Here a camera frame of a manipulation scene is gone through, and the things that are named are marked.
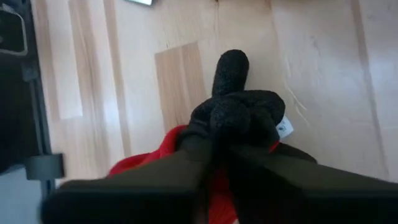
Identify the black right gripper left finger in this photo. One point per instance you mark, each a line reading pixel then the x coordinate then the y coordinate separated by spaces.
pixel 124 193

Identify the red and black garden glove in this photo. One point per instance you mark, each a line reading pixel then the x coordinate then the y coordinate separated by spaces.
pixel 231 71

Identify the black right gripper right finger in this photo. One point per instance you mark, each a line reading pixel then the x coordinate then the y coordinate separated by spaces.
pixel 311 199

